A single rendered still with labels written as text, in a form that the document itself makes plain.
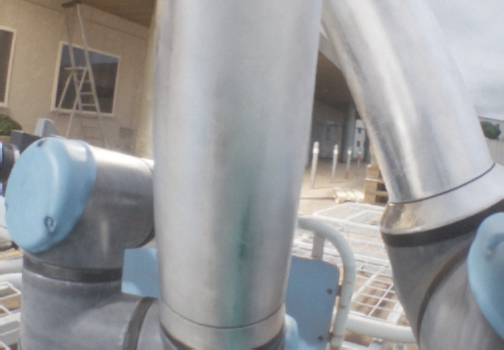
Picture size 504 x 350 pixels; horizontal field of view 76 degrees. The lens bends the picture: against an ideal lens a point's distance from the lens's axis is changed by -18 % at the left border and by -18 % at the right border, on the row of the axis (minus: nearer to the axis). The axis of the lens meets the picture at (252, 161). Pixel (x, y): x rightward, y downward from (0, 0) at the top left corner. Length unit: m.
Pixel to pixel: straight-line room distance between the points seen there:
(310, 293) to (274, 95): 0.51
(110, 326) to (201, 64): 0.21
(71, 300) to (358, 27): 0.32
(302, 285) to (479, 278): 0.46
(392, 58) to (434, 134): 0.07
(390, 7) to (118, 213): 0.28
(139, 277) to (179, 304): 0.62
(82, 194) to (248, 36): 0.17
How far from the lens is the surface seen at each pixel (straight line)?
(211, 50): 0.16
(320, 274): 0.64
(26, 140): 0.75
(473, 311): 0.22
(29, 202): 0.30
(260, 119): 0.17
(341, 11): 0.35
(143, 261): 0.82
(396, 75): 0.33
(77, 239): 0.29
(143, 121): 6.52
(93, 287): 0.31
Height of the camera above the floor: 0.90
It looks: 4 degrees down
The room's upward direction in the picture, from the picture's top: 6 degrees clockwise
